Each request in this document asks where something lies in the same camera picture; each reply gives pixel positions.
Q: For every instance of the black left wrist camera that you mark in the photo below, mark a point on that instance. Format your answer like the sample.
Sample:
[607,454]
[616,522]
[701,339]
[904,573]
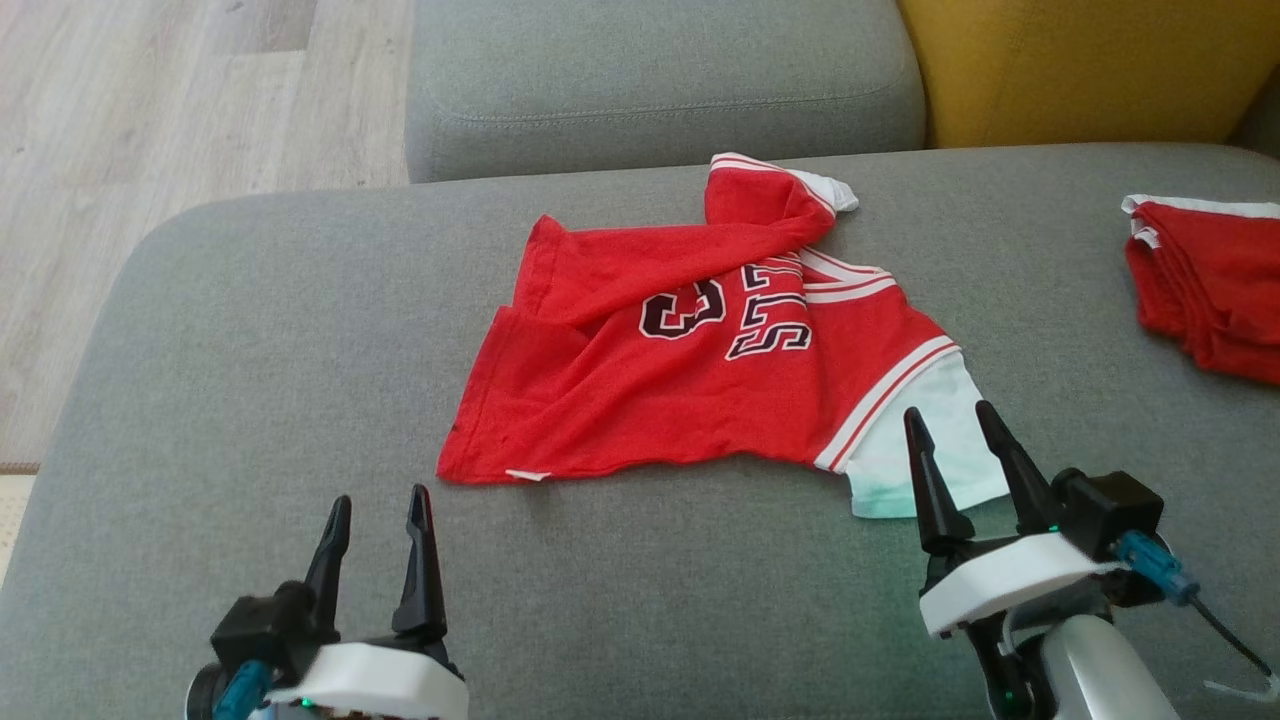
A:
[265,625]

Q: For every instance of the beige rug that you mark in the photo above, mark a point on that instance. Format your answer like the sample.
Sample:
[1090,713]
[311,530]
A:
[12,520]

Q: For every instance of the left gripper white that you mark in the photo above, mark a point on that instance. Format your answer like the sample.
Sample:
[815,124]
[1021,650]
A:
[390,680]

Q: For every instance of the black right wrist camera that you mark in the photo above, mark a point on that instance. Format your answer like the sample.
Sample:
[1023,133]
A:
[1115,510]

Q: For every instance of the yellow sofa cushion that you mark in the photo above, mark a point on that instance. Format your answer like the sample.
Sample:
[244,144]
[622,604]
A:
[1080,70]

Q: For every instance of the red shorts with white band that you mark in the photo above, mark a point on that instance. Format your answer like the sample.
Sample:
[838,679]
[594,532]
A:
[1220,290]

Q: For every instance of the dark grey sofa cushion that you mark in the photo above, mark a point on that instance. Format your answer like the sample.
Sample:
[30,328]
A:
[1262,125]

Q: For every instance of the grey sofa back cushion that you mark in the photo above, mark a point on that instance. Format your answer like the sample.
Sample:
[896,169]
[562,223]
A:
[650,80]

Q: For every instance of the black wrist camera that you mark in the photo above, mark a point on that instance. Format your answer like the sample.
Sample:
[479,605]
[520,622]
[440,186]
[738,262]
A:
[1115,510]
[265,625]

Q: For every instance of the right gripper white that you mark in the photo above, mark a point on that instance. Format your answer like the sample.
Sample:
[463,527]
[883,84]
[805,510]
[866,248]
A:
[1000,580]

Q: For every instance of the red jersey with white sleeves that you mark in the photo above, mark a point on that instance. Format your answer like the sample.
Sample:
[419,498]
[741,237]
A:
[650,400]

